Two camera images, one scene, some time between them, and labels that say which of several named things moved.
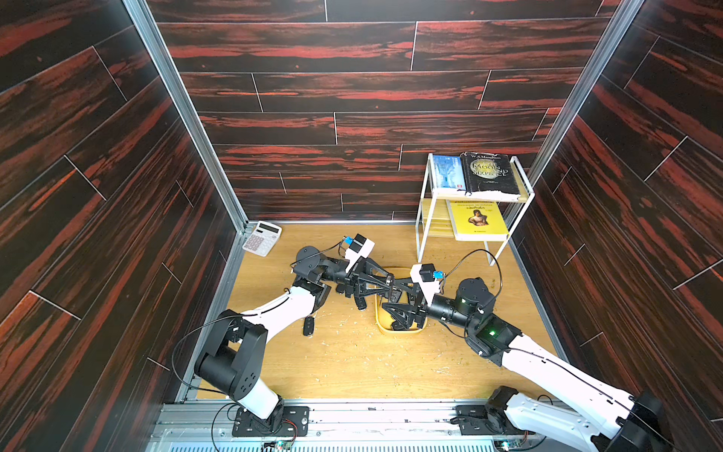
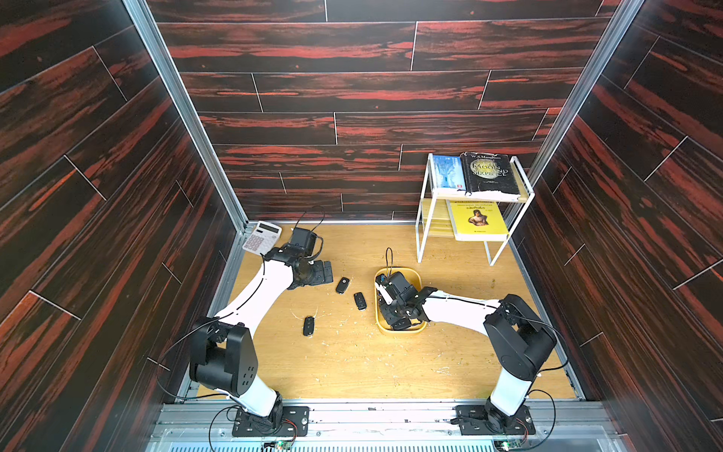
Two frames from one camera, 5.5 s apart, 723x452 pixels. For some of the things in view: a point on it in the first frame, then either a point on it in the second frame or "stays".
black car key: x=361 y=302 stays
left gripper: x=358 y=281 → x=319 y=277
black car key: x=308 y=326 stays
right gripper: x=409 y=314 stays
